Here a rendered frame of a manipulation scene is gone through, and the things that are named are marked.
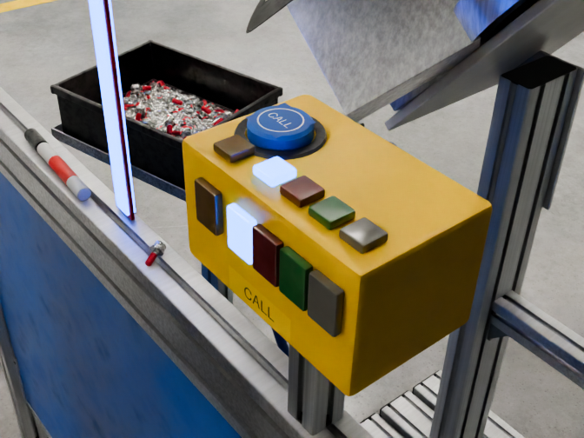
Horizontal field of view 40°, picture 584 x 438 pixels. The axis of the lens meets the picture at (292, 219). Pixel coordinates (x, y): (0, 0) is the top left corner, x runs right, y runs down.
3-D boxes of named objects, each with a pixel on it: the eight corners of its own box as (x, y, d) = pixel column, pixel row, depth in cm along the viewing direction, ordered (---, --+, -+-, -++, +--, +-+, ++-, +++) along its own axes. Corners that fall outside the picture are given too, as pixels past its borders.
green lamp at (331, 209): (355, 219, 41) (356, 209, 41) (329, 231, 40) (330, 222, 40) (333, 202, 42) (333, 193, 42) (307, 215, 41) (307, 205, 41)
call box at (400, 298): (467, 340, 49) (498, 199, 43) (346, 421, 44) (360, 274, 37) (302, 215, 59) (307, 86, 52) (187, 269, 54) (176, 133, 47)
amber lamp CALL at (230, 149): (255, 154, 46) (255, 145, 46) (230, 164, 45) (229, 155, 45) (237, 141, 47) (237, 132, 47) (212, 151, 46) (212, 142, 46)
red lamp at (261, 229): (284, 284, 44) (285, 242, 42) (275, 288, 43) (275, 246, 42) (260, 263, 45) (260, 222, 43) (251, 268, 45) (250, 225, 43)
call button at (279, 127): (327, 145, 48) (328, 121, 47) (274, 168, 46) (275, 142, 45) (285, 119, 50) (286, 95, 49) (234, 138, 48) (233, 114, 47)
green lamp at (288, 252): (312, 308, 42) (314, 265, 40) (303, 313, 42) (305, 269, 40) (286, 286, 44) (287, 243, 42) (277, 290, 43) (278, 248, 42)
